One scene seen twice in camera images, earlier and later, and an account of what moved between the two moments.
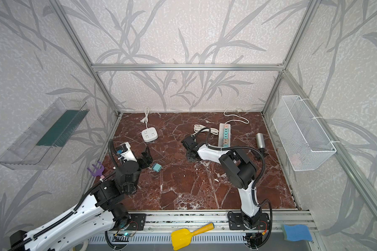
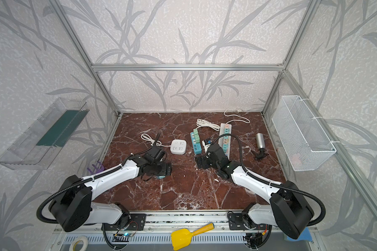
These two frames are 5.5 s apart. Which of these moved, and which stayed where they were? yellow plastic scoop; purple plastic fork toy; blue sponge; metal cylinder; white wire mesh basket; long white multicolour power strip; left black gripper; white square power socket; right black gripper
Moved: left black gripper; right black gripper; white square power socket
Stayed: long white multicolour power strip; blue sponge; metal cylinder; yellow plastic scoop; white wire mesh basket; purple plastic fork toy
